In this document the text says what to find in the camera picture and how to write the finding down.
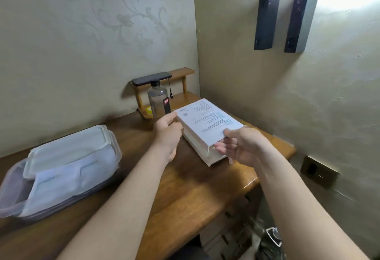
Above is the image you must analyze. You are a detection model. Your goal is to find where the person's right hand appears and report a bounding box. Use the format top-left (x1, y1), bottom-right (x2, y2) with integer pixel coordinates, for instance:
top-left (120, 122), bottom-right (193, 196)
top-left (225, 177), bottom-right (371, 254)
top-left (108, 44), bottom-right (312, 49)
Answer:
top-left (213, 126), bottom-right (269, 168)

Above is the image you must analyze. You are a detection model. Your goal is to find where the person's left hand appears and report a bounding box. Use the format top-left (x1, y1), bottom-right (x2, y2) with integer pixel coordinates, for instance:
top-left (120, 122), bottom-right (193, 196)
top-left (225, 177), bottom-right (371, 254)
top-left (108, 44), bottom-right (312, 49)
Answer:
top-left (153, 111), bottom-right (184, 162)

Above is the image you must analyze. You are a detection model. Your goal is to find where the white box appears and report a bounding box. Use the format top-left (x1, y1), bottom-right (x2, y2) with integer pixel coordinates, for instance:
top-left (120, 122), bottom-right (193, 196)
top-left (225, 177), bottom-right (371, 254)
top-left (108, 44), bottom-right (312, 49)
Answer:
top-left (175, 99), bottom-right (245, 148)
top-left (181, 131), bottom-right (230, 167)

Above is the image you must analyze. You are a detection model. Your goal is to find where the white container lid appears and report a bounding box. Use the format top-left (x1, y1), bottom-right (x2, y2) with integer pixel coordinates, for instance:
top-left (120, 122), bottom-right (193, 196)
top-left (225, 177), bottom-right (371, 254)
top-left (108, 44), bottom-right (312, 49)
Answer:
top-left (23, 125), bottom-right (122, 180)

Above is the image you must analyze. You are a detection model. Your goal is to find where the clear plastic container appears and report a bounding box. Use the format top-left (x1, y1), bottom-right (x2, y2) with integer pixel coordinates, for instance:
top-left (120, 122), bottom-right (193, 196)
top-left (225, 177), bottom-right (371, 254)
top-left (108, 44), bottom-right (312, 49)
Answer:
top-left (0, 125), bottom-right (123, 221)

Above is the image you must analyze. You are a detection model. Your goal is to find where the person's right forearm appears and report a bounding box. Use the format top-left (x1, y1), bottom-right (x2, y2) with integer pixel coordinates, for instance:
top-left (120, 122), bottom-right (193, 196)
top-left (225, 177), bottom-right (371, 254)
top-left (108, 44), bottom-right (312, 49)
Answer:
top-left (254, 147), bottom-right (369, 260)

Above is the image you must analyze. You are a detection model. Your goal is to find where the person's left forearm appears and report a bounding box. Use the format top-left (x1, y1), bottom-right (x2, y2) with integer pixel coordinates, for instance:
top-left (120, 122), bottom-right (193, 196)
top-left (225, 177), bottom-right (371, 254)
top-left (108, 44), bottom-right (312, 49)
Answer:
top-left (56, 144), bottom-right (173, 260)

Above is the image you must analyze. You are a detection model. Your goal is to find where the clear bottle with black cap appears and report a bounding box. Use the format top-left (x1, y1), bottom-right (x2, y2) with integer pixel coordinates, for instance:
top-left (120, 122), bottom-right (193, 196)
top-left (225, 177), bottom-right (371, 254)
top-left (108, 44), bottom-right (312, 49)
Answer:
top-left (147, 79), bottom-right (172, 118)

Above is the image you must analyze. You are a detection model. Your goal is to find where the black smartphone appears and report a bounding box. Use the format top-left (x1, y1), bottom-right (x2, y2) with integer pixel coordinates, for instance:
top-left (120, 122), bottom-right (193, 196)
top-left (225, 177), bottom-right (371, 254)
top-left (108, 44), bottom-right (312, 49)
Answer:
top-left (131, 71), bottom-right (173, 86)

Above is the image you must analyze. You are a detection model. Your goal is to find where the small wooden desk shelf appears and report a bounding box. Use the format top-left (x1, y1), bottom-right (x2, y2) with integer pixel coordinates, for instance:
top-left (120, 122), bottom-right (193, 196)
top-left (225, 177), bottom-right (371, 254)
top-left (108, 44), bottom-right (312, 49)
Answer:
top-left (130, 67), bottom-right (196, 120)

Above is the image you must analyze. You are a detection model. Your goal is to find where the black plastic bag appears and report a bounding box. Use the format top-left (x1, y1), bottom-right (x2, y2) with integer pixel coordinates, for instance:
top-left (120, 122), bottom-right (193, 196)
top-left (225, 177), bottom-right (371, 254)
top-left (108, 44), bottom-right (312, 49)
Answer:
top-left (256, 226), bottom-right (287, 260)

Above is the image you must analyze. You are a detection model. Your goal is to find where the brass wall socket plate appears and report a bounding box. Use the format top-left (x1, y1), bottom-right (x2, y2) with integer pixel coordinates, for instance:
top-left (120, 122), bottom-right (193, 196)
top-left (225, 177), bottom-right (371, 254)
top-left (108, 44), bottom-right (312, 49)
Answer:
top-left (300, 155), bottom-right (340, 189)

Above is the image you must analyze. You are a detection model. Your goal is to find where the dark rectangular wall box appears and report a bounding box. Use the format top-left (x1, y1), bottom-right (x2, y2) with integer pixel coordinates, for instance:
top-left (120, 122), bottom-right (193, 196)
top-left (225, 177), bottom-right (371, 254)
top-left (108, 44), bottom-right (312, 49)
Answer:
top-left (284, 0), bottom-right (323, 54)
top-left (254, 0), bottom-right (282, 51)

